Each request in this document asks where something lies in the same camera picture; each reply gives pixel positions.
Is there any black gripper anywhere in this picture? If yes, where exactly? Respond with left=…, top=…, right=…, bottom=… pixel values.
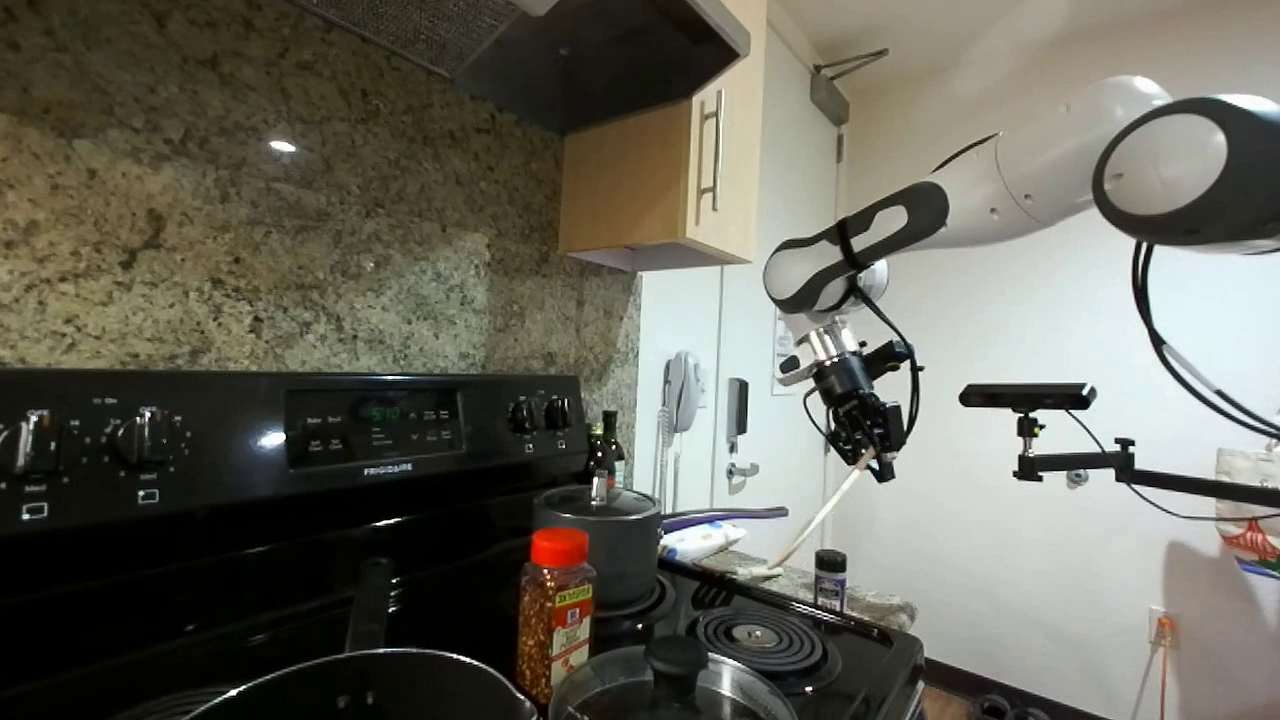
left=808, top=347, right=916, bottom=489

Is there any black electric stove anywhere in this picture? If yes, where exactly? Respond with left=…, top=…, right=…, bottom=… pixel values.
left=0, top=368, right=931, bottom=720

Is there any small black lid jar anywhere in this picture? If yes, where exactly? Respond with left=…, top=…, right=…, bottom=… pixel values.
left=808, top=545, right=858, bottom=609

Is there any white blue packet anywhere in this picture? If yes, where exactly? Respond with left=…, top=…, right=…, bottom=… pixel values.
left=657, top=522, right=754, bottom=566

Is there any electric coil burner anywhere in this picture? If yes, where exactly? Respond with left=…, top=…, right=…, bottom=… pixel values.
left=694, top=603, right=832, bottom=679

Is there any dark glass bottle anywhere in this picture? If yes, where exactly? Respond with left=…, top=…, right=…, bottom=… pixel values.
left=584, top=406, right=634, bottom=513

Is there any glass pot lid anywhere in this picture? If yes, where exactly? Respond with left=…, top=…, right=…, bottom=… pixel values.
left=544, top=631, right=803, bottom=720

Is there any grey cooking pot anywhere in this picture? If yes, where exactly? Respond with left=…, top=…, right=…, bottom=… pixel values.
left=527, top=480, right=792, bottom=619

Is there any red lid spice jar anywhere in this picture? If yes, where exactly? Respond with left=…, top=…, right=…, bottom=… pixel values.
left=513, top=522, right=601, bottom=708

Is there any plastic bag with red print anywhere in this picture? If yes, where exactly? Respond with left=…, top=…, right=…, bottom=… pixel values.
left=1212, top=443, right=1280, bottom=585

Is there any grey door closer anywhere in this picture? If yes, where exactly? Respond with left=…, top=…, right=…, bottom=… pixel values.
left=808, top=45, right=891, bottom=133

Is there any black saucepan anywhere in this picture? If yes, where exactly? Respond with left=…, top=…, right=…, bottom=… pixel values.
left=113, top=553, right=539, bottom=720

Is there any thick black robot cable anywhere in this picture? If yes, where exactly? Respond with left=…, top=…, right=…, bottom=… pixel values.
left=797, top=292, right=929, bottom=461

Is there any door lock and handle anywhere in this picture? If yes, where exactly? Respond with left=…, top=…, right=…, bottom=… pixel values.
left=721, top=371, right=767, bottom=489

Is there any black bar camera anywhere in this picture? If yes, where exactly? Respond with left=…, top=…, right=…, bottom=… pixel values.
left=958, top=382, right=1101, bottom=416

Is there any wall phone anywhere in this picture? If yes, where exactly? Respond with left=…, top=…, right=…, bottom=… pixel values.
left=660, top=347, right=708, bottom=441

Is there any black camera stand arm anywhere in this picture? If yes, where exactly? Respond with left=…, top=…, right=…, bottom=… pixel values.
left=1007, top=409, right=1280, bottom=516

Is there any thin black cable loop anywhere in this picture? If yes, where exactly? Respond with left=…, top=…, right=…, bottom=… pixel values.
left=1127, top=238, right=1280, bottom=450

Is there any wall outlet with cord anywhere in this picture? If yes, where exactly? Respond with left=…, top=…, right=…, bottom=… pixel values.
left=1134, top=603, right=1190, bottom=720

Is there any wooden wall cabinet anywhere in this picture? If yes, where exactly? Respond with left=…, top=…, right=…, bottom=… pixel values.
left=558, top=0, right=776, bottom=275

